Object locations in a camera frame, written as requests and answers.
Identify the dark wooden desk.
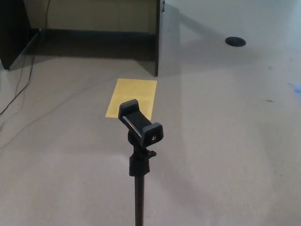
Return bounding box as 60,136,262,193
0,0,181,77

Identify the yellow paper sheet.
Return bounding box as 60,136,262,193
105,78,158,118

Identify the black floor cable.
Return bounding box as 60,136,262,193
0,0,51,115

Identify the black round floor grommet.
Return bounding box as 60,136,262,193
225,36,246,46

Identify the thin dark floor cable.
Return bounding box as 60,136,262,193
0,53,26,113

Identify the thin grey floor cable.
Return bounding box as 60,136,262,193
0,79,118,149

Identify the black tripod with phone holder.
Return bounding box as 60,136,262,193
118,99,164,226

